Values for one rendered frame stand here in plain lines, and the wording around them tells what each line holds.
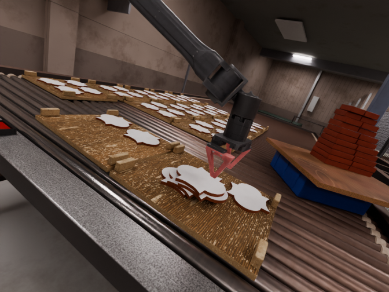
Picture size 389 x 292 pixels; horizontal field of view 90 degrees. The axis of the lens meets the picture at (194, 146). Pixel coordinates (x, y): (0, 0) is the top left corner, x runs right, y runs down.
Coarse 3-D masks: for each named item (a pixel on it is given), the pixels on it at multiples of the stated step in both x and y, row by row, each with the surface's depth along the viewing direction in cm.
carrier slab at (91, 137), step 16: (48, 128) 65; (64, 128) 66; (80, 128) 70; (96, 128) 74; (112, 128) 79; (128, 128) 84; (80, 144) 59; (96, 144) 62; (112, 144) 65; (128, 144) 69; (160, 144) 78; (96, 160) 54
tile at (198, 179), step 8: (184, 168) 56; (192, 168) 58; (200, 168) 60; (184, 176) 52; (192, 176) 53; (200, 176) 55; (208, 176) 56; (192, 184) 49; (200, 184) 50; (208, 184) 52; (216, 184) 53; (200, 192) 47; (208, 192) 48; (216, 192) 49; (224, 192) 50
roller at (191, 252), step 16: (0, 112) 67; (16, 128) 62; (32, 128) 63; (48, 144) 57; (64, 160) 52; (80, 176) 49; (96, 176) 50; (112, 192) 46; (128, 208) 43; (144, 224) 41; (160, 224) 41; (160, 240) 39; (176, 240) 39; (192, 256) 37; (208, 256) 38; (208, 272) 35; (224, 272) 35; (224, 288) 34; (240, 288) 34
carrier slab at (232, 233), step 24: (144, 168) 57; (216, 168) 74; (144, 192) 47; (168, 192) 50; (168, 216) 43; (192, 216) 44; (216, 216) 47; (240, 216) 50; (264, 216) 53; (216, 240) 40; (240, 240) 42; (240, 264) 36
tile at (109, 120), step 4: (100, 116) 86; (104, 116) 86; (108, 116) 88; (112, 116) 89; (100, 120) 82; (104, 120) 82; (108, 120) 83; (112, 120) 85; (116, 120) 86; (120, 120) 88; (124, 120) 90; (108, 124) 80; (112, 124) 80; (116, 124) 82; (120, 124) 83; (124, 124) 85; (128, 124) 86; (120, 128) 81; (124, 128) 82
